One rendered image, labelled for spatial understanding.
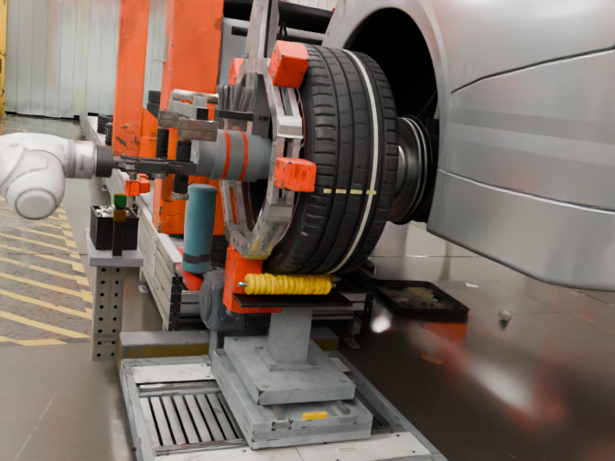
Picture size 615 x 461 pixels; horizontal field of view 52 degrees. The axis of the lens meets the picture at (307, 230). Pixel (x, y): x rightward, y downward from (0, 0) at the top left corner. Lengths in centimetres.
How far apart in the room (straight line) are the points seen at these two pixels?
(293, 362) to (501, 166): 94
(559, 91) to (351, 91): 56
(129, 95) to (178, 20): 195
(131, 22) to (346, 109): 266
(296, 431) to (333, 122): 85
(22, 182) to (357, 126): 77
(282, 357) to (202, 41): 105
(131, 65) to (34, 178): 278
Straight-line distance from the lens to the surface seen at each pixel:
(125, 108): 409
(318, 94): 158
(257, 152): 174
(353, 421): 188
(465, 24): 155
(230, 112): 156
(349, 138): 156
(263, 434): 179
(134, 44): 409
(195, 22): 218
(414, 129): 188
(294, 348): 196
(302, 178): 148
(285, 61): 159
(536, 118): 131
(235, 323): 215
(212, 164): 172
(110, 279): 238
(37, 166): 138
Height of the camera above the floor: 103
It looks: 12 degrees down
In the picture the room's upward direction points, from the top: 7 degrees clockwise
